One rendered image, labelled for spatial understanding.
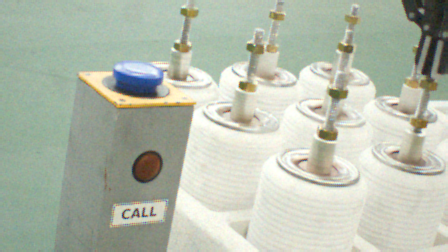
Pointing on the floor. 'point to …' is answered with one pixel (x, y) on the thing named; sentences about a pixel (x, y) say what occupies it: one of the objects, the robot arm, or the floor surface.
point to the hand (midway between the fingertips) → (434, 56)
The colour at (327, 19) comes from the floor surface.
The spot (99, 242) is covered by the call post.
